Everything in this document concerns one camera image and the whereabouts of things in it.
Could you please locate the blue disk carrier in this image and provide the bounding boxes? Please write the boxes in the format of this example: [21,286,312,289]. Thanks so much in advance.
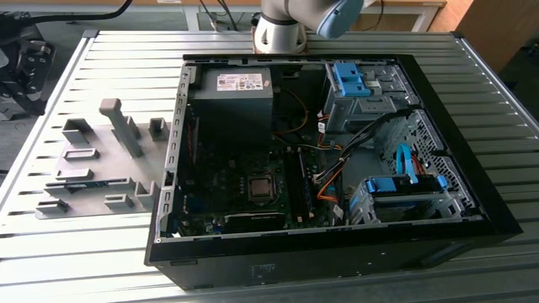
[364,175,448,194]

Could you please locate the black cable bundle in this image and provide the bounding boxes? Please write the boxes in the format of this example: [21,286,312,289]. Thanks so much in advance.
[336,109,412,162]

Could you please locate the brown wooden cabinet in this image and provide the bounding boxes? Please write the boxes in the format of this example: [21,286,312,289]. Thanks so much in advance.
[453,0,539,73]

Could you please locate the thin yellow wire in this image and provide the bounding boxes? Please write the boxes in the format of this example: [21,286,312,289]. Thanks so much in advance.
[270,88,310,136]

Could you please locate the green RAM stick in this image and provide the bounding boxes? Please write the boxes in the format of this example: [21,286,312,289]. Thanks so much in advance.
[45,178,129,190]

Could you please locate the black RAM slot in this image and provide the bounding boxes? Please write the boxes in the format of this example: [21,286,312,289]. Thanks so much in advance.
[285,147,302,222]

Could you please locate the grey power supply unit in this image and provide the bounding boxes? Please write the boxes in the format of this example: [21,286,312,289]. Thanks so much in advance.
[194,66,274,150]

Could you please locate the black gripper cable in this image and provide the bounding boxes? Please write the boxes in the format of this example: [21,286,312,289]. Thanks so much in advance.
[0,0,133,25]

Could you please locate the dark RAM stick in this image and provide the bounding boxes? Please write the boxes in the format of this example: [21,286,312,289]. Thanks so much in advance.
[297,150,316,218]

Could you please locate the orange wire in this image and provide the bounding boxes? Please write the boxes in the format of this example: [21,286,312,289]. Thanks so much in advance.
[316,172,344,202]

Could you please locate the CPU socket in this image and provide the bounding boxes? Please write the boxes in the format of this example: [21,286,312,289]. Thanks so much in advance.
[245,170,280,205]

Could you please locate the multicolour power wires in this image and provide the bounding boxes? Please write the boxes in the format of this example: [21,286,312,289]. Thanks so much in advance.
[296,143,343,152]

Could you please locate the white frame wooden desk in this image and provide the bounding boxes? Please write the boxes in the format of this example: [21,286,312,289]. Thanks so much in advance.
[182,0,448,32]

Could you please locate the blue plastic drive carrier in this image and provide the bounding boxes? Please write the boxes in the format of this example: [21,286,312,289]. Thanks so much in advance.
[331,62,372,97]

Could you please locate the grey parts rack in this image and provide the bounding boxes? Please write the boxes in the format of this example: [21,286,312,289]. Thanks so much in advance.
[33,98,170,220]

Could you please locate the green motherboard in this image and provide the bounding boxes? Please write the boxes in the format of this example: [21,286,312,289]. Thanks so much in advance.
[174,146,340,237]

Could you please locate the black graphics card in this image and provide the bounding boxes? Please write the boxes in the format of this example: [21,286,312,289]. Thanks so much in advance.
[222,210,288,234]

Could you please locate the grey metal drive cage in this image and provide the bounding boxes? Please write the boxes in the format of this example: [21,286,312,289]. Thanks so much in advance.
[321,62,420,135]

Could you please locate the black open PC case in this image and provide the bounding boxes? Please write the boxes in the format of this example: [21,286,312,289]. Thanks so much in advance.
[144,53,523,290]

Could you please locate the grey metal disk bay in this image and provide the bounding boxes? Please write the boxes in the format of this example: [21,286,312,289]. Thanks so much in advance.
[344,175,479,225]

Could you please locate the blue wire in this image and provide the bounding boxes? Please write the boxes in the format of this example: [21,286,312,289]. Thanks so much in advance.
[396,143,419,184]

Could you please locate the CPU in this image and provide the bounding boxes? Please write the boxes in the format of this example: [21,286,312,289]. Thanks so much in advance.
[249,177,273,197]

